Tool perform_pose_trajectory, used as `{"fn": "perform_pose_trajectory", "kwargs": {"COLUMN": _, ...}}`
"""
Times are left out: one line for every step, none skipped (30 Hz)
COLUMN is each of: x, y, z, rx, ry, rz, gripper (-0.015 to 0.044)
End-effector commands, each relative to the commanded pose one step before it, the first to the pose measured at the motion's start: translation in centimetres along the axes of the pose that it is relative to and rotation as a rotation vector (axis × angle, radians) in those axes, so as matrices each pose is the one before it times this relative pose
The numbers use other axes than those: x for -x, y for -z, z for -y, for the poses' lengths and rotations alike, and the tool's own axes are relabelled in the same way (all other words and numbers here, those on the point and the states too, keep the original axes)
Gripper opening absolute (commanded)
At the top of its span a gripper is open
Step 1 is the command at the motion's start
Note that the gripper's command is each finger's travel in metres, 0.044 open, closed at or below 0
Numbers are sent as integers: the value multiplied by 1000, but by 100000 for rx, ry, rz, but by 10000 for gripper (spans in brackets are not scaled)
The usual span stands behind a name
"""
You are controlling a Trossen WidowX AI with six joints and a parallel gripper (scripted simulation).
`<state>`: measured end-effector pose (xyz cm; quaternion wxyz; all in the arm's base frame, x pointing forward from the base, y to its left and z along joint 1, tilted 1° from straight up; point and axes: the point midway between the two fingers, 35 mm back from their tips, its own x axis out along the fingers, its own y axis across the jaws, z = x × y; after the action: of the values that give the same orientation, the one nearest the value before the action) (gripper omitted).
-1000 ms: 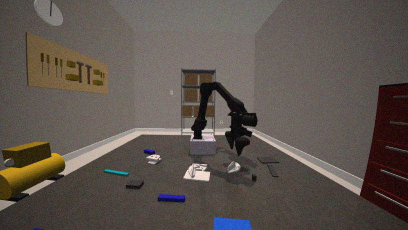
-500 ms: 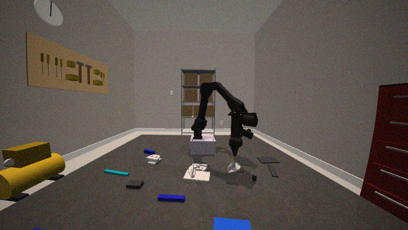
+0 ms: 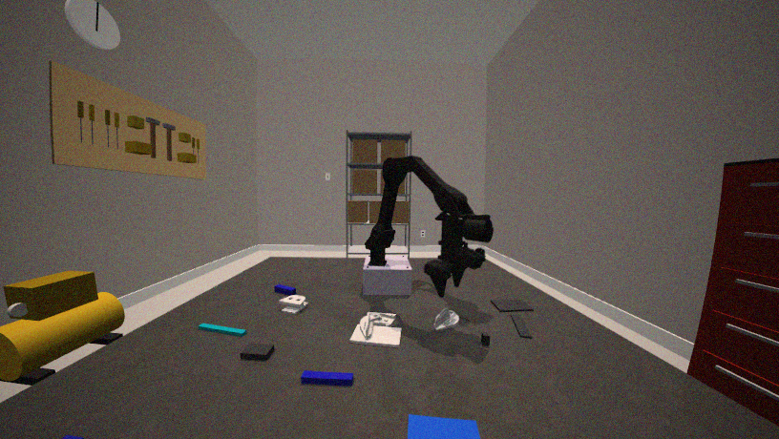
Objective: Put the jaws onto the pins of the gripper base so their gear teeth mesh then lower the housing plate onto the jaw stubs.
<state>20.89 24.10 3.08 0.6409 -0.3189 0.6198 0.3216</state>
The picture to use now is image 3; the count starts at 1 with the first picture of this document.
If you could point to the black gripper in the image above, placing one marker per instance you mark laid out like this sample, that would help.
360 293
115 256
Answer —
440 271

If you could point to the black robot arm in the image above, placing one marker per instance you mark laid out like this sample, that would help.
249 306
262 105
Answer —
449 199

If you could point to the cyan flat bar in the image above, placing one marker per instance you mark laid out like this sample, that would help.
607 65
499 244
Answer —
223 329

